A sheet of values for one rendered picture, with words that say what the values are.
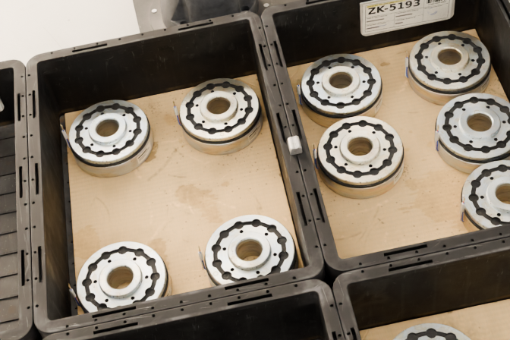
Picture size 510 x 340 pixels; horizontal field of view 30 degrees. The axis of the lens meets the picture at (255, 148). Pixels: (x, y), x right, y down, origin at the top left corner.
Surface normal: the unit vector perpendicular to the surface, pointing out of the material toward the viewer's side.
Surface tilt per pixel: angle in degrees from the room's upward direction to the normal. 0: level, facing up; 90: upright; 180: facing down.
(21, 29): 0
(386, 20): 90
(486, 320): 0
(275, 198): 0
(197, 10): 69
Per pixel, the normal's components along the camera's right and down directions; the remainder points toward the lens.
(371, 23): 0.18, 0.76
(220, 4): 0.36, 0.42
